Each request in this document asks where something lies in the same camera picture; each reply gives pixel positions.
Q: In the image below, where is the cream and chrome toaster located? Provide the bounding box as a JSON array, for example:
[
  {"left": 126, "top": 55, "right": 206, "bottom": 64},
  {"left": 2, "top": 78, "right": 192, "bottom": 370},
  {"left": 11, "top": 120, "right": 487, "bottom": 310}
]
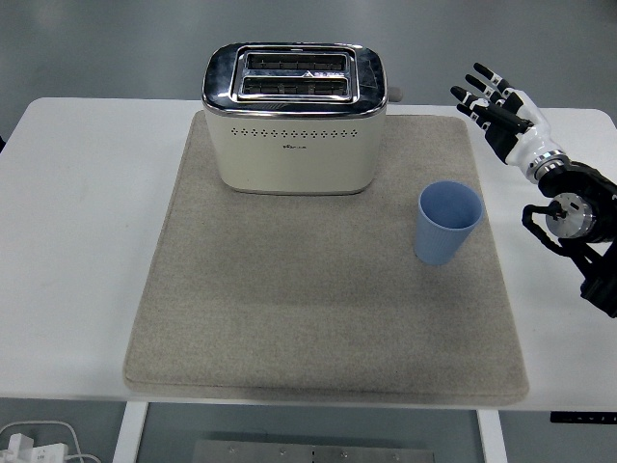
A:
[{"left": 201, "top": 41, "right": 403, "bottom": 197}]

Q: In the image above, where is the white power strip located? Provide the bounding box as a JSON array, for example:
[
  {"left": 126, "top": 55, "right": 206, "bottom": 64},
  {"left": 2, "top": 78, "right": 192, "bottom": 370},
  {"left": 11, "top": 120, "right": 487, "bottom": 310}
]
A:
[{"left": 0, "top": 432, "right": 68, "bottom": 463}]

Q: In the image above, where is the black table control panel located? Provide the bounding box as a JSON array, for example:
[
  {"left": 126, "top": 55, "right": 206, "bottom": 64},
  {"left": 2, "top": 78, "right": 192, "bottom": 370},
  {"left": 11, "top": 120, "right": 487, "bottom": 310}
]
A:
[{"left": 550, "top": 411, "right": 617, "bottom": 425}]

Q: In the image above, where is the white power cable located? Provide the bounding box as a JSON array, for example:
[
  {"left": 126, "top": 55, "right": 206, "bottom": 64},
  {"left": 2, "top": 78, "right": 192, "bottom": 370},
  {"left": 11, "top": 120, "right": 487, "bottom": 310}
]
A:
[{"left": 0, "top": 420, "right": 102, "bottom": 463}]

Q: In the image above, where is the light blue ribbed cup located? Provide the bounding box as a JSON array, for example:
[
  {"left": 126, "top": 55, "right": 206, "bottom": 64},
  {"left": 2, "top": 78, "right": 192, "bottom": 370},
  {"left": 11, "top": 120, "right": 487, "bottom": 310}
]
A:
[{"left": 415, "top": 179, "right": 484, "bottom": 267}]

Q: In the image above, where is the white table leg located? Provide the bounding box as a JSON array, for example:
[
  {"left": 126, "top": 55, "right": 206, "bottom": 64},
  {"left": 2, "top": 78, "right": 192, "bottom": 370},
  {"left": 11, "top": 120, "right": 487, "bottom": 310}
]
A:
[
  {"left": 111, "top": 400, "right": 150, "bottom": 463},
  {"left": 476, "top": 409, "right": 510, "bottom": 463}
]

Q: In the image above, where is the beige fabric table mat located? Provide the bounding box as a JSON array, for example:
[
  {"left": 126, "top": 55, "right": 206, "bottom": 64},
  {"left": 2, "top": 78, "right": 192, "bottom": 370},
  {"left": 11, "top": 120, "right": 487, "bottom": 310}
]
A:
[{"left": 122, "top": 113, "right": 530, "bottom": 405}]

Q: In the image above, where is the grey metal plate with screws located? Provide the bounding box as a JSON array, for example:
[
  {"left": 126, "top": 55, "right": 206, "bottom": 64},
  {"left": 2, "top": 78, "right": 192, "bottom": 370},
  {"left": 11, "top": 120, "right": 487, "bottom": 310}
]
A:
[{"left": 192, "top": 439, "right": 438, "bottom": 463}]

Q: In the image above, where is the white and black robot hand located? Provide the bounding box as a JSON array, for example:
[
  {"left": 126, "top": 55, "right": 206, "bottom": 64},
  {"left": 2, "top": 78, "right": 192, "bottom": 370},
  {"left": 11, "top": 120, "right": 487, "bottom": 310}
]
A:
[{"left": 450, "top": 62, "right": 556, "bottom": 168}]

